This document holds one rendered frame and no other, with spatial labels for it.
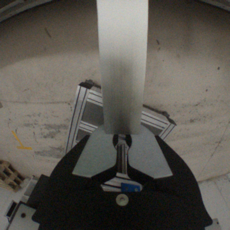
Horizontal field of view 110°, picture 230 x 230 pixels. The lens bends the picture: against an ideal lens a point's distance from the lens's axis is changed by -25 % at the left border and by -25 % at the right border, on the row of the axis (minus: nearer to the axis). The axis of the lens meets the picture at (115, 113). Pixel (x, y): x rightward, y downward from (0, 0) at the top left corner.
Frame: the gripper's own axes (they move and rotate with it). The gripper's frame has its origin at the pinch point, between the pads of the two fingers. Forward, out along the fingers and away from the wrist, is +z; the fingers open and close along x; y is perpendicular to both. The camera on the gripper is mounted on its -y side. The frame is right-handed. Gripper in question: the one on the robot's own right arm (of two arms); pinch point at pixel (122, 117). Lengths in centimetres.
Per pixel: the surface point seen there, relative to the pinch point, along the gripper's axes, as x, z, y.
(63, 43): -47, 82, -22
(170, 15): 38, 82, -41
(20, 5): -72, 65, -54
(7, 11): -86, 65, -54
